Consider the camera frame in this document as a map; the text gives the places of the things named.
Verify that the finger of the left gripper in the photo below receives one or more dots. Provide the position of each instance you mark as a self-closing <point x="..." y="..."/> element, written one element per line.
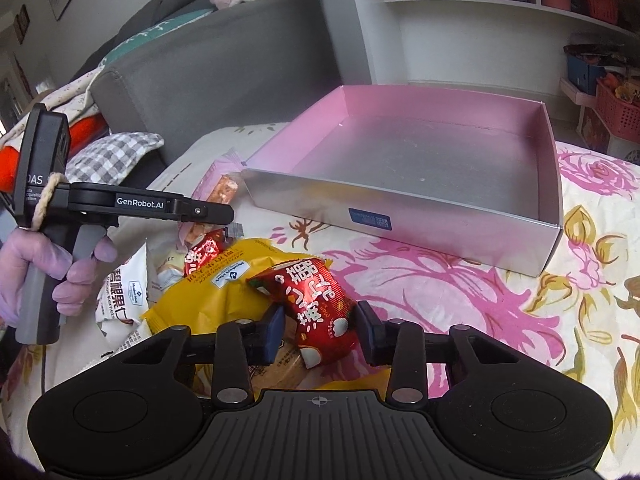
<point x="189" y="210"/>

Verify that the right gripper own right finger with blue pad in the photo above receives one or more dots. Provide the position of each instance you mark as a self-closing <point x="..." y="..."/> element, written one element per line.
<point x="403" y="346"/>

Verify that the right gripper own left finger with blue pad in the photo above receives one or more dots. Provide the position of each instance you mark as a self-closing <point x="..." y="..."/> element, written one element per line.
<point x="233" y="349"/>

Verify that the large yellow snack bag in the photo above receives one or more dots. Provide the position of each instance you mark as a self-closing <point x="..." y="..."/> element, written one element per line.
<point x="218" y="291"/>

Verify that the white nut snack packet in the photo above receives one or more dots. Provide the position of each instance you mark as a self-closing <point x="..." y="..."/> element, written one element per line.
<point x="123" y="298"/>

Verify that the pink biscuit packet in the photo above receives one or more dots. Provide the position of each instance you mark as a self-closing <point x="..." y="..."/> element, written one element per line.
<point x="219" y="185"/>

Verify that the left hand purple glove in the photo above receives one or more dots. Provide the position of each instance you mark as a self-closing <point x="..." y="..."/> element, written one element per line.
<point x="23" y="249"/>

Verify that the small red snack packet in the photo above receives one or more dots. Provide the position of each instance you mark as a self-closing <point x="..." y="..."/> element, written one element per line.
<point x="205" y="250"/>

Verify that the grey checkered pillow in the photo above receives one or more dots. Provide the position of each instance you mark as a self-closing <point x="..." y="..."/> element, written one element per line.
<point x="110" y="159"/>

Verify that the orange folded blanket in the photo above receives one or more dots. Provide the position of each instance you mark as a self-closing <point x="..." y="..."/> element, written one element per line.
<point x="47" y="141"/>

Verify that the floral folded blanket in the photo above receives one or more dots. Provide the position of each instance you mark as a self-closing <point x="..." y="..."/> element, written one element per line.
<point x="74" y="100"/>

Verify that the grey sofa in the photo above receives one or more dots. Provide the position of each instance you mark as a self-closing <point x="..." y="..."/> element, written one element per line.
<point x="258" y="62"/>

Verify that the floral pink tablecloth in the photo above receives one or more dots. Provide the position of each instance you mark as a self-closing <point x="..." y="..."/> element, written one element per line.
<point x="581" y="316"/>

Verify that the pink cardboard box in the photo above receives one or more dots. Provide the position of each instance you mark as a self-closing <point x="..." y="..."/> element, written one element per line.
<point x="467" y="173"/>

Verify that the teal cushion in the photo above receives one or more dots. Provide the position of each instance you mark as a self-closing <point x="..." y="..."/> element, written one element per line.
<point x="151" y="33"/>

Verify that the pink plastic basket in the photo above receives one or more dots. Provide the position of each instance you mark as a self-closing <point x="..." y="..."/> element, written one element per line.
<point x="621" y="118"/>

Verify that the blue storage bin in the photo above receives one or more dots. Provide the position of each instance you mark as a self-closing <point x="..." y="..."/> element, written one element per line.
<point x="586" y="63"/>

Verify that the white shelf unit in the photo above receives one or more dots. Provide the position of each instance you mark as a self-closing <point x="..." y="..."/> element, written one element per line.
<point x="492" y="45"/>

